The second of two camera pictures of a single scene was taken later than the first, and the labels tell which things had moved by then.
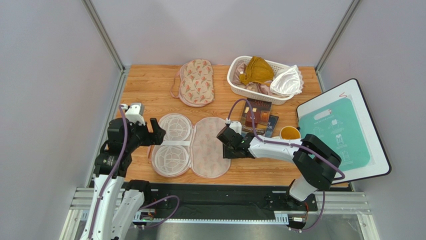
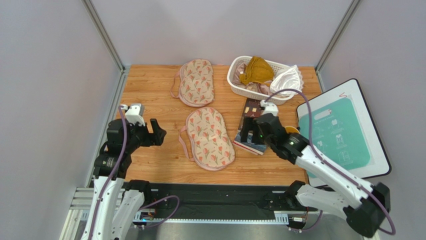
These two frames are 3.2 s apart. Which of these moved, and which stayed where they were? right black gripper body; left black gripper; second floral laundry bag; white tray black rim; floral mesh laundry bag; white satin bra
Moved: floral mesh laundry bag; right black gripper body
Stayed: left black gripper; second floral laundry bag; white satin bra; white tray black rim
